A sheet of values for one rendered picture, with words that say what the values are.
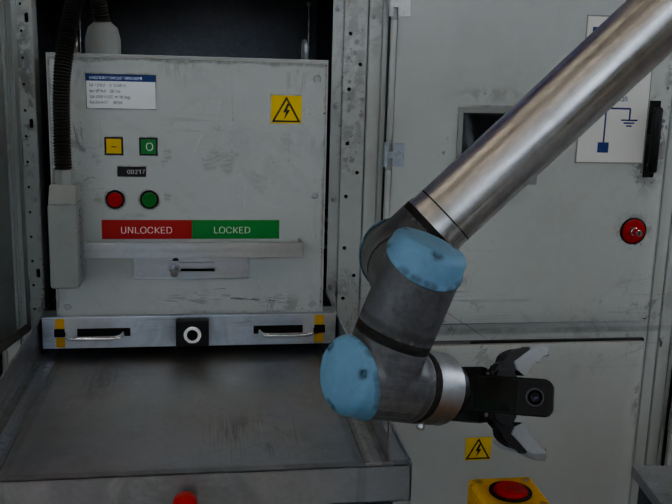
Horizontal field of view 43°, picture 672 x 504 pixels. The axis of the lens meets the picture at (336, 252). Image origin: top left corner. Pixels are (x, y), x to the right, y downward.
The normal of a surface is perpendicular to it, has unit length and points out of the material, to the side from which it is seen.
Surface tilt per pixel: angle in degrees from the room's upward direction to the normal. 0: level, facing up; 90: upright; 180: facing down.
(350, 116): 90
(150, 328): 90
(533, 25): 90
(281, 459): 0
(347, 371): 78
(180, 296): 90
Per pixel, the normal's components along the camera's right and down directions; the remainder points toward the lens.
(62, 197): 0.14, -0.29
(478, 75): 0.14, 0.21
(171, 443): 0.03, -0.98
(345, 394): -0.79, -0.11
